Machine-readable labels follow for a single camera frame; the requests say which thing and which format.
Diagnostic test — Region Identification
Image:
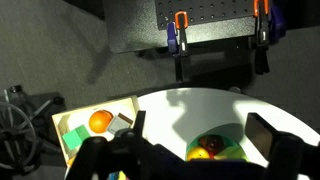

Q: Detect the wooden tray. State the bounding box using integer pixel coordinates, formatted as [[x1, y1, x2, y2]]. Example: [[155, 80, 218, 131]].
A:
[[51, 95, 141, 168]]

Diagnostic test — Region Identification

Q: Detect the green bowl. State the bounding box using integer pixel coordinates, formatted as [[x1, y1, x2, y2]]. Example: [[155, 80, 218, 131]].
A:
[[184, 133, 250, 163]]

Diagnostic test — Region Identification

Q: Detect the yellow-orange ball toy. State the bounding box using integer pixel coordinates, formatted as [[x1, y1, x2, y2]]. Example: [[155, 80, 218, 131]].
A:
[[186, 146, 211, 162]]

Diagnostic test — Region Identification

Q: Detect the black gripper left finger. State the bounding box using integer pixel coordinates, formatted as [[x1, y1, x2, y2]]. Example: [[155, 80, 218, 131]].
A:
[[132, 110, 148, 138]]

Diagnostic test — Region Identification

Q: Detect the black perforated breadboard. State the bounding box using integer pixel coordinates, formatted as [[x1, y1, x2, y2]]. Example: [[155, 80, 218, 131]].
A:
[[154, 0, 258, 31]]

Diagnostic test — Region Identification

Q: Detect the grey metal plate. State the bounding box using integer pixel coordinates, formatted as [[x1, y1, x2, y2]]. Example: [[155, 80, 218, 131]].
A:
[[102, 0, 258, 55]]

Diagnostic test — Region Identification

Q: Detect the orange fruit toy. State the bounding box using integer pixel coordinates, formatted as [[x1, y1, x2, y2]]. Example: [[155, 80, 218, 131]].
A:
[[88, 109, 115, 135]]

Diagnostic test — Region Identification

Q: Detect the dark red apple toy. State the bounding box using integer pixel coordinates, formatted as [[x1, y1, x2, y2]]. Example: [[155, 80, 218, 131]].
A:
[[199, 134, 226, 158]]

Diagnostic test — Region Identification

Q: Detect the yellow-green block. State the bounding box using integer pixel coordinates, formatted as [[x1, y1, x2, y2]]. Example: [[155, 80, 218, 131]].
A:
[[214, 145, 248, 161]]

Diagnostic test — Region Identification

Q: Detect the black wheeled stand base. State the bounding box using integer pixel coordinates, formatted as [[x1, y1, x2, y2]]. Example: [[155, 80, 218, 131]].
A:
[[0, 84, 66, 174]]

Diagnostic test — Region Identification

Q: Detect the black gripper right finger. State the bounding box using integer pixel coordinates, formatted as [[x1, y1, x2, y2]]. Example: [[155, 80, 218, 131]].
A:
[[244, 112, 285, 168]]

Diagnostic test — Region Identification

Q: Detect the green cube block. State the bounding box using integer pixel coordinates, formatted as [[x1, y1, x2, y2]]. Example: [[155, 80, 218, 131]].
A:
[[61, 124, 92, 151]]

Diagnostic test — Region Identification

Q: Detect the grey block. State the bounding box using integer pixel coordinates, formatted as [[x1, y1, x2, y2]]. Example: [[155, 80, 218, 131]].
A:
[[105, 114, 132, 136]]

